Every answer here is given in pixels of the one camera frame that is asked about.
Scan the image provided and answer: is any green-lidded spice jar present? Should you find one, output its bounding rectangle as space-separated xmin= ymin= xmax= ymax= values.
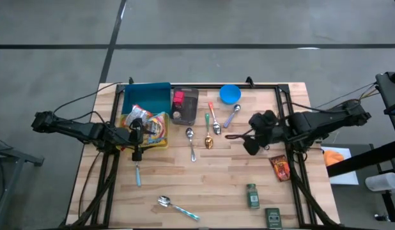
xmin=246 ymin=183 xmax=261 ymax=210

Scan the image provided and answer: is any white paper sheet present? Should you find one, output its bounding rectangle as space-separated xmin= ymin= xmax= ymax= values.
xmin=320 ymin=146 xmax=360 ymax=186

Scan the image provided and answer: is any purple-handled silver spoon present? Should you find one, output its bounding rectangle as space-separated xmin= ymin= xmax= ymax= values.
xmin=222 ymin=103 xmax=242 ymax=129

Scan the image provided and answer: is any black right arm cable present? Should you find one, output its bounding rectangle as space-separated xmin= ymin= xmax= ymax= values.
xmin=280 ymin=82 xmax=379 ymax=112

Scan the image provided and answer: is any white plastic container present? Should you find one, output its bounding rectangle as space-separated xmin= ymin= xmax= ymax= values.
xmin=365 ymin=172 xmax=395 ymax=192

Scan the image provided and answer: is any plain silver spoon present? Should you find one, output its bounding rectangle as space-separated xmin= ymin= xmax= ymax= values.
xmin=185 ymin=127 xmax=197 ymax=163

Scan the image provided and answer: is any red white ramen packet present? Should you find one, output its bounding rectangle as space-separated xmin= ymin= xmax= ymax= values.
xmin=124 ymin=104 xmax=153 ymax=127

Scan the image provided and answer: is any black equipment cart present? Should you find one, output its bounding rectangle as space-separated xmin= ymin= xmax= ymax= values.
xmin=375 ymin=68 xmax=395 ymax=141

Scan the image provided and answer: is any green-handled gold spoon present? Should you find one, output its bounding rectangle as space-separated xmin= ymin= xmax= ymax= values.
xmin=203 ymin=112 xmax=214 ymax=150

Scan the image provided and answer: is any dark green tin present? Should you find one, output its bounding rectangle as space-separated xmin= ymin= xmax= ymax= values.
xmin=265 ymin=207 xmax=283 ymax=230

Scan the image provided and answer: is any black metal beam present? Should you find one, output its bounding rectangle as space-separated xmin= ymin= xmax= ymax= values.
xmin=327 ymin=140 xmax=395 ymax=178

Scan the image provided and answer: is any blue plastic bowl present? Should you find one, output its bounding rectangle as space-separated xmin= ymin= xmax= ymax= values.
xmin=219 ymin=84 xmax=242 ymax=105

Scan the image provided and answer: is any red-lidded spice tin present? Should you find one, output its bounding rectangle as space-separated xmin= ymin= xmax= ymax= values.
xmin=173 ymin=90 xmax=185 ymax=109

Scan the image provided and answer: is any orange cloth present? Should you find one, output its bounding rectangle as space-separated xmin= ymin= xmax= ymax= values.
xmin=323 ymin=149 xmax=345 ymax=167

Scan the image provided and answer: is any grey translucent plastic bin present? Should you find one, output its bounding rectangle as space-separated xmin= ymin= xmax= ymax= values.
xmin=170 ymin=86 xmax=200 ymax=126

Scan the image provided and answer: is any yellow blue-edged ramen packet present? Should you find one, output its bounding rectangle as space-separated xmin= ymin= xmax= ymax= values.
xmin=145 ymin=111 xmax=169 ymax=146

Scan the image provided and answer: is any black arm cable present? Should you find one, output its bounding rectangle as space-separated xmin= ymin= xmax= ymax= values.
xmin=52 ymin=82 xmax=123 ymax=116
xmin=280 ymin=82 xmax=379 ymax=112

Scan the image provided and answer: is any light-blue-handled spoon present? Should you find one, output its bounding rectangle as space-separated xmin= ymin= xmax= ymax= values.
xmin=135 ymin=161 xmax=143 ymax=187

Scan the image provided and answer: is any yellow translucent plastic bin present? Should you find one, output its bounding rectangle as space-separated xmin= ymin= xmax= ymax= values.
xmin=119 ymin=111 xmax=171 ymax=150

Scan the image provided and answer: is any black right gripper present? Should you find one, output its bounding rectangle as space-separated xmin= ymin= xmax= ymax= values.
xmin=242 ymin=110 xmax=288 ymax=157

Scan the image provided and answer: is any teal striped-handle spoon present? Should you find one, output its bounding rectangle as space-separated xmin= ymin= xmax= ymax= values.
xmin=157 ymin=195 xmax=201 ymax=222

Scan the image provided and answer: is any orange black snack packet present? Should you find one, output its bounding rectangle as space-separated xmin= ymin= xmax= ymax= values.
xmin=268 ymin=154 xmax=291 ymax=183

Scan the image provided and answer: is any orange-handled silver spoon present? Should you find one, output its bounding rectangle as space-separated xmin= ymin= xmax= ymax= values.
xmin=207 ymin=102 xmax=222 ymax=135

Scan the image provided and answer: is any grey metal table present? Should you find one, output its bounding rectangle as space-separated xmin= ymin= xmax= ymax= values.
xmin=0 ymin=137 xmax=45 ymax=230

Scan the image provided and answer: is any blue plastic bin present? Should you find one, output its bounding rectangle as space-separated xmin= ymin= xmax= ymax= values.
xmin=121 ymin=82 xmax=172 ymax=115

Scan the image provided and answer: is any black aluminium rig frame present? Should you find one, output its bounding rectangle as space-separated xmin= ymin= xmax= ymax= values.
xmin=58 ymin=76 xmax=342 ymax=230

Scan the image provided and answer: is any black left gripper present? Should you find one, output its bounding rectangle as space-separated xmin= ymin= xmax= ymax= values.
xmin=129 ymin=117 xmax=156 ymax=162

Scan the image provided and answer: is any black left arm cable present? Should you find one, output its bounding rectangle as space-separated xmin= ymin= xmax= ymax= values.
xmin=52 ymin=82 xmax=123 ymax=116

